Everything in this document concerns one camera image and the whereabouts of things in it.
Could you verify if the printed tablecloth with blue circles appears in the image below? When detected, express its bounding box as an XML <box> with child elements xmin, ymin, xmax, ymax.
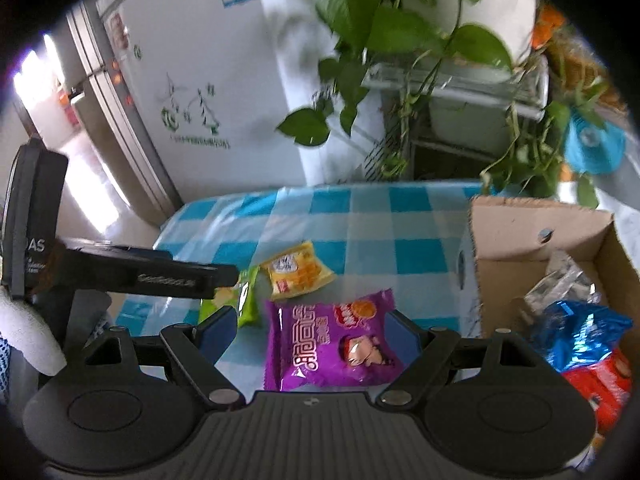
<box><xmin>562</xmin><ymin>105</ymin><xmax>640</xmax><ymax>271</ymax></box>

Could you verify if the shiny blue snack packet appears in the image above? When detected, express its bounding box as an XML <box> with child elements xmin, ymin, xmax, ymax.
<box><xmin>530</xmin><ymin>300</ymin><xmax>633</xmax><ymax>373</ymax></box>

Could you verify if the large red snack packet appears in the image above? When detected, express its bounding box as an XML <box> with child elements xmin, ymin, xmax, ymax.
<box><xmin>560</xmin><ymin>347</ymin><xmax>633</xmax><ymax>436</ymax></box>

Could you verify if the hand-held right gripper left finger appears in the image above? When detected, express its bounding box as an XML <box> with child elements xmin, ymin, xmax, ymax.
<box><xmin>66</xmin><ymin>304</ymin><xmax>247</xmax><ymax>407</ymax></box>

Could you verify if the clear plastic packet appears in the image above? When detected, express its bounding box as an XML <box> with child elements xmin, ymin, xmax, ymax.
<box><xmin>522</xmin><ymin>250</ymin><xmax>601</xmax><ymax>321</ymax></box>

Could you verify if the white refrigerator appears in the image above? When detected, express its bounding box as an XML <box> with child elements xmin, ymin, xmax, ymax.
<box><xmin>65</xmin><ymin>0</ymin><xmax>321</xmax><ymax>228</ymax></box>

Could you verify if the large pothos plant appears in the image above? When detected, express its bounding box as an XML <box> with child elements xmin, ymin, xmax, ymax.
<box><xmin>277</xmin><ymin>0</ymin><xmax>621</xmax><ymax>211</ymax></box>

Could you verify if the cardboard box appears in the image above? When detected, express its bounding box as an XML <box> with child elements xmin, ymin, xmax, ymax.
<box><xmin>452</xmin><ymin>195</ymin><xmax>640</xmax><ymax>441</ymax></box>

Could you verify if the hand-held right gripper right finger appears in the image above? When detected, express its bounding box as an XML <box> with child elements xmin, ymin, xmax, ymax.
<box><xmin>375</xmin><ymin>309</ymin><xmax>552</xmax><ymax>409</ymax></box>

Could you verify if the orange bottle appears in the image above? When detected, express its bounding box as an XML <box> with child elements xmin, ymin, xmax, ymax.
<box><xmin>530</xmin><ymin>2</ymin><xmax>568</xmax><ymax>51</ymax></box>

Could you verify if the small yellow biscuit packet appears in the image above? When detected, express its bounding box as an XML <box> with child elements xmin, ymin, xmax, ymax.
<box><xmin>260</xmin><ymin>240</ymin><xmax>336</xmax><ymax>301</ymax></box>

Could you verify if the white metal plant rack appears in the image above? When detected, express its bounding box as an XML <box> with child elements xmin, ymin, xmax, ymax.
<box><xmin>360</xmin><ymin>52</ymin><xmax>551</xmax><ymax>181</ymax></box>

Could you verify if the green snack packet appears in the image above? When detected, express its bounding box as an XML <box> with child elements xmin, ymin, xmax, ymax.
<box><xmin>199</xmin><ymin>266</ymin><xmax>260</xmax><ymax>328</ymax></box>

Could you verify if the large white plant pot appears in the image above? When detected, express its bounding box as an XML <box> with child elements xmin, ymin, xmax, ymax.
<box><xmin>400</xmin><ymin>0</ymin><xmax>538</xmax><ymax>83</ymax></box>

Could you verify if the person's left forearm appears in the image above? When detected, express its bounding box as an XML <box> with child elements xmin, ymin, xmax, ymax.
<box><xmin>0</xmin><ymin>287</ymin><xmax>68</xmax><ymax>376</ymax></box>

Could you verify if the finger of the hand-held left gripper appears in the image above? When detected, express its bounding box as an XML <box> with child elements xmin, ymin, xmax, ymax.
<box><xmin>67</xmin><ymin>239</ymin><xmax>240</xmax><ymax>302</ymax></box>

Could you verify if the blue checkered tablecloth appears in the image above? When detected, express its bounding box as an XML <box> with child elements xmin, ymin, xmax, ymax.
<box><xmin>107</xmin><ymin>180</ymin><xmax>496</xmax><ymax>393</ymax></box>

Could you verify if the purple snack packet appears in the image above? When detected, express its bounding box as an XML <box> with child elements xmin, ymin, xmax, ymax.
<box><xmin>262</xmin><ymin>287</ymin><xmax>408</xmax><ymax>393</ymax></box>

